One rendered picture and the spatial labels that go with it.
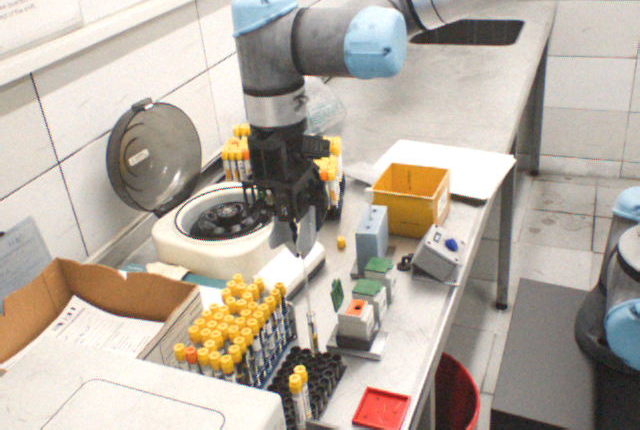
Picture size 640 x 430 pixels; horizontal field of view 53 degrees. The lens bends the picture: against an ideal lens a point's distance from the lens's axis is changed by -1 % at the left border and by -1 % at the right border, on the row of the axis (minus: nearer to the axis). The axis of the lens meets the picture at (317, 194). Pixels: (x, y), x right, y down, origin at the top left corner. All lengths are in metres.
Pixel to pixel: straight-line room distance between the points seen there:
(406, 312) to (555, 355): 0.28
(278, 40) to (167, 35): 0.78
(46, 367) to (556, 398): 0.61
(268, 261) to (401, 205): 0.29
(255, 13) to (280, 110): 0.11
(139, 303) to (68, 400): 0.48
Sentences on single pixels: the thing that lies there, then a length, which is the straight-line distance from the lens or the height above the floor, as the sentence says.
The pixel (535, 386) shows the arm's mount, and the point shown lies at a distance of 0.92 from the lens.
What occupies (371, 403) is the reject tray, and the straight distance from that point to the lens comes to 0.98.
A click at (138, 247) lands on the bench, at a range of 1.42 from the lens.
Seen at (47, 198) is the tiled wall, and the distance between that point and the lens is 1.23.
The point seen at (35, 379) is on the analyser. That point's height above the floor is 1.17.
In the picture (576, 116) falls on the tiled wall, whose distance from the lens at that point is 3.39.
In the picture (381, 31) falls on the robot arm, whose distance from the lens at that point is 0.68.
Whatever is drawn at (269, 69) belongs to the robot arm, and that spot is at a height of 1.37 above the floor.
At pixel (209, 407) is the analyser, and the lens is 0.59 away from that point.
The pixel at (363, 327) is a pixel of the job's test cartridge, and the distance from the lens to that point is 1.02.
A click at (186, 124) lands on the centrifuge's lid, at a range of 1.35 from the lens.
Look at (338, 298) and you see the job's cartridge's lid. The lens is 1.02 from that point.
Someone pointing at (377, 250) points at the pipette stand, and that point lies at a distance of 1.17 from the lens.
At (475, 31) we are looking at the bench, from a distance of 2.93.
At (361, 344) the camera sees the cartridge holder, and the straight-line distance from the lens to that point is 1.04.
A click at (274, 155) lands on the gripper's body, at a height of 1.26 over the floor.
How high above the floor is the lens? 1.59
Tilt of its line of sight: 28 degrees down
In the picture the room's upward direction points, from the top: 6 degrees counter-clockwise
